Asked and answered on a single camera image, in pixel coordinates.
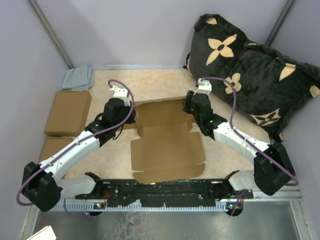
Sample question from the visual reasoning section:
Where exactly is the brown cardboard box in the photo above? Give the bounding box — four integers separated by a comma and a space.
130, 96, 206, 184

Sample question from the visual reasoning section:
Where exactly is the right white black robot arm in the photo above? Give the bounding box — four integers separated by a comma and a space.
182, 90, 298, 198

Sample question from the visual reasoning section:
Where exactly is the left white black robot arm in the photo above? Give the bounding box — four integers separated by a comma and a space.
18, 97, 136, 212

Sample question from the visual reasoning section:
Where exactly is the upper folded cardboard box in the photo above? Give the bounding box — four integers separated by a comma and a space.
44, 91, 92, 137

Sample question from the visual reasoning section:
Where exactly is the folded cardboard box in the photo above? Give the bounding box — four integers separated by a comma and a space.
38, 137, 74, 163
44, 91, 92, 137

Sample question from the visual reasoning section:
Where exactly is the lower folded cardboard box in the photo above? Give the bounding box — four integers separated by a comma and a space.
38, 137, 74, 163

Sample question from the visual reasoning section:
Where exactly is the grey folded cloth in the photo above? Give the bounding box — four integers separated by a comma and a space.
61, 64, 94, 92

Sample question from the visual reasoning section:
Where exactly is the black floral plush cushion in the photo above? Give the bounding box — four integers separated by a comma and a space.
185, 14, 320, 142

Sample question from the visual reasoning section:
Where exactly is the white object at bottom corner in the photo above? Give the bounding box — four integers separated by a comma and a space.
27, 225, 57, 240

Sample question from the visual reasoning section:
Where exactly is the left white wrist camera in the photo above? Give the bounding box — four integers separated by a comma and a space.
110, 85, 131, 107

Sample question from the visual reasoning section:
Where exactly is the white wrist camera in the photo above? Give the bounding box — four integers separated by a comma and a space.
110, 85, 131, 107
195, 78, 212, 95

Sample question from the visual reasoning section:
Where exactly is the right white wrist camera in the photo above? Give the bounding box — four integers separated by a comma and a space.
195, 78, 212, 95

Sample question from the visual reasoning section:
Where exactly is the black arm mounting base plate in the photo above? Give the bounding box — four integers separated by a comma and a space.
75, 179, 241, 208

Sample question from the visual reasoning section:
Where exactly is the aluminium frame rail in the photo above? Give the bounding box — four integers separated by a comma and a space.
53, 186, 302, 213

